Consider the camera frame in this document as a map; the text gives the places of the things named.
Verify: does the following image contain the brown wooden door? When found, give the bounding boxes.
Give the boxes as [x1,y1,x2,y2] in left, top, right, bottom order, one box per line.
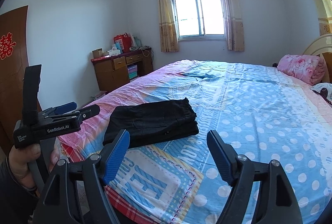
[0,5,29,155]

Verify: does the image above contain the yellow curtain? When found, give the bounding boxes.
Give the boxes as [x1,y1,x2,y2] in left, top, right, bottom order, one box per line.
[222,0,245,52]
[157,0,179,53]

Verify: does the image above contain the pink folded blanket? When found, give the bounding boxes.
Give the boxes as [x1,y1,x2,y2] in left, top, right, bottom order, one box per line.
[277,55,326,85]

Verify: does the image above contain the left forearm dark sleeve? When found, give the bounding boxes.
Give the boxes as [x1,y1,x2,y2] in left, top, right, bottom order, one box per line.
[1,158,38,223]

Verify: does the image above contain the left yellow curtain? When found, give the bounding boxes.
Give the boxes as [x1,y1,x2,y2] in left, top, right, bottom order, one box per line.
[157,0,179,53]

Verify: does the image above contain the brown wooden desk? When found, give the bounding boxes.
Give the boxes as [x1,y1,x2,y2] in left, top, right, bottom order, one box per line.
[91,47,153,92]

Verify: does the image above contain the red double happiness sticker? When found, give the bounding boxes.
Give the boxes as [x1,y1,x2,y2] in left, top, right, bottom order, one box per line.
[0,32,16,60]

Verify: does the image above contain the red gift bag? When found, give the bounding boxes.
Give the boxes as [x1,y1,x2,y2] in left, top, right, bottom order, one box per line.
[114,32,132,53]

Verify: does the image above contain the left hand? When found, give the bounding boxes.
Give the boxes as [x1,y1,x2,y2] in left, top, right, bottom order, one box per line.
[8,144,42,189]

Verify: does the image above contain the blue polka dot bedsheet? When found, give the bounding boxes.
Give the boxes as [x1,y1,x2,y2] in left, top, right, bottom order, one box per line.
[60,60,331,223]

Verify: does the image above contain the grey panda pillow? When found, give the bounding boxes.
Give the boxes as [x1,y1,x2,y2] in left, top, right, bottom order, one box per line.
[311,82,332,105]

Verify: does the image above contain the small cardboard box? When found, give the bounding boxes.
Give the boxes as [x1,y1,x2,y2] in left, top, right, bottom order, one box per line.
[92,48,103,59]

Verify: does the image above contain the window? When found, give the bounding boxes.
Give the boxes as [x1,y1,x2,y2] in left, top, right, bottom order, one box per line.
[172,0,226,40]

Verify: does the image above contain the cream wooden headboard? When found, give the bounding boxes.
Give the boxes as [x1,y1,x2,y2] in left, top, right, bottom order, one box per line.
[301,33,332,85]

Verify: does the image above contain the black pants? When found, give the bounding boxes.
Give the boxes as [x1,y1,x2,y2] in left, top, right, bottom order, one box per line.
[103,98,199,148]

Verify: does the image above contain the right yellow curtain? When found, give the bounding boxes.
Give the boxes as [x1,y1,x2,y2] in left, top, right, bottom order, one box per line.
[222,0,245,52]

